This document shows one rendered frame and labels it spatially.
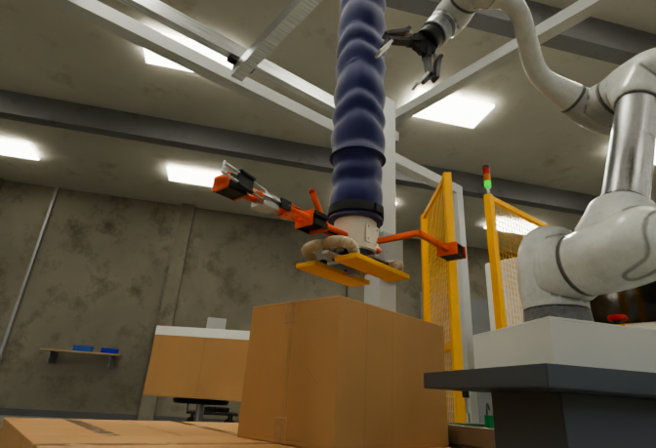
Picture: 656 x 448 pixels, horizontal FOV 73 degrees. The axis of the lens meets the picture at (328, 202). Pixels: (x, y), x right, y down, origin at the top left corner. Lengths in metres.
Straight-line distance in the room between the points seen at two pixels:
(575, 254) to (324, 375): 0.71
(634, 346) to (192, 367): 2.37
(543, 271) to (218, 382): 2.15
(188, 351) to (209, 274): 8.04
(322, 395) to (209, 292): 9.64
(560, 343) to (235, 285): 10.11
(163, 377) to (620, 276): 2.51
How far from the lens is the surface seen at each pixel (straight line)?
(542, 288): 1.22
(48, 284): 11.45
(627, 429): 1.18
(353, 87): 1.97
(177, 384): 2.98
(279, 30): 3.27
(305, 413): 1.35
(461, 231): 5.55
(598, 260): 1.11
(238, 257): 11.08
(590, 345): 1.10
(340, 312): 1.29
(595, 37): 6.01
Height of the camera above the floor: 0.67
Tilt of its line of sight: 24 degrees up
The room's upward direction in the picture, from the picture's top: 4 degrees clockwise
